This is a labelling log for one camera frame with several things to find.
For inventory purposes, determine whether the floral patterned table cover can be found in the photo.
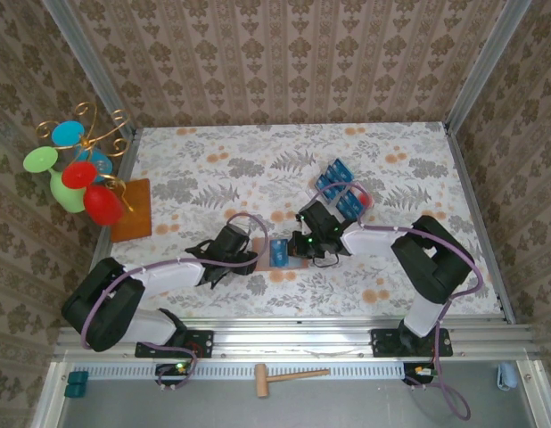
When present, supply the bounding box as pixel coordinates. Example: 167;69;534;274
99;122;502;318

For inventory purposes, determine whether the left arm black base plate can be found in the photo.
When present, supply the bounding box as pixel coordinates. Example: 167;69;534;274
136;329;214;358

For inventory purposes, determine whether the aluminium table side rail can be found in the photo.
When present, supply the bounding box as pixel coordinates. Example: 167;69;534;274
74;128;143;327
443;122;517;325

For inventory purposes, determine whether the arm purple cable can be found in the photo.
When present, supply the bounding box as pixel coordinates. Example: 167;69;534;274
310;180;484;420
81;212;270;392

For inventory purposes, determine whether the brown leather card holder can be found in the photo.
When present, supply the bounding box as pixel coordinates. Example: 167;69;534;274
251;237;310;272

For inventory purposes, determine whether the light blue cloth roll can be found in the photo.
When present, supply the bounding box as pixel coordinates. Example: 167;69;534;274
497;361;518;392

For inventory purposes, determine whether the white card with red dot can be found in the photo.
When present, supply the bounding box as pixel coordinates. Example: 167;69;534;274
353;185;374;210

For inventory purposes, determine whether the clear acrylic card rack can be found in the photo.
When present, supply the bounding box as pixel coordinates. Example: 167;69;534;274
309;158;375;224

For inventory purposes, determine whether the green plastic wine glass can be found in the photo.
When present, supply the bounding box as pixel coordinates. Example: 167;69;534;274
23;146;87;214

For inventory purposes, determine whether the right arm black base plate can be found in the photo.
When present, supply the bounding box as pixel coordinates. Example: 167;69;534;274
371;328;454;358

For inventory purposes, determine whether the orange wooden base board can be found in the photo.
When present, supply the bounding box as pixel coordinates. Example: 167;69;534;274
110;177;152;244

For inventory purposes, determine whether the controller circuit board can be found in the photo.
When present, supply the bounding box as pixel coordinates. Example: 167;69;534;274
403;363;441;385
155;362;192;387

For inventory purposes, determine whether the aluminium frame post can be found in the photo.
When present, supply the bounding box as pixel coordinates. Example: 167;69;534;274
40;0;138;135
443;0;534;133

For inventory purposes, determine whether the gold wire glass rack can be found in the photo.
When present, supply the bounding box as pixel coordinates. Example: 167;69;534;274
36;101;136;214

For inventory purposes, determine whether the aluminium mounting rail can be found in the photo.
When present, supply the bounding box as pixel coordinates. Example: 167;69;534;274
54;324;542;361

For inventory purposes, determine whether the white slotted cable duct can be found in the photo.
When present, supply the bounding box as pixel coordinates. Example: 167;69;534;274
73;363;408;381

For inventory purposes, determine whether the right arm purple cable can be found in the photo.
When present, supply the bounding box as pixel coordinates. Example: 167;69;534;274
310;180;484;420

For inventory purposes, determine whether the left controller circuit board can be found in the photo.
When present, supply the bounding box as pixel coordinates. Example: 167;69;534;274
155;362;192;387

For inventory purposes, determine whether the right controller circuit board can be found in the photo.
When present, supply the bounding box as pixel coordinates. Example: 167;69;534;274
403;363;441;385

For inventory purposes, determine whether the blue plastic wine glass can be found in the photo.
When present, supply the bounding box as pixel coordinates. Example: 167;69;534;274
51;120;113;184

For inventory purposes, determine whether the wooden mallet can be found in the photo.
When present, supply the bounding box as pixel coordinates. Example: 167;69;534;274
254;363;331;399

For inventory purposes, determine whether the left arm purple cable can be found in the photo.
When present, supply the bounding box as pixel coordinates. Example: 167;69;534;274
81;212;270;392

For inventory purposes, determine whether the red plastic wine glass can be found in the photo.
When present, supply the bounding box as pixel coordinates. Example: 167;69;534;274
61;160;126;227

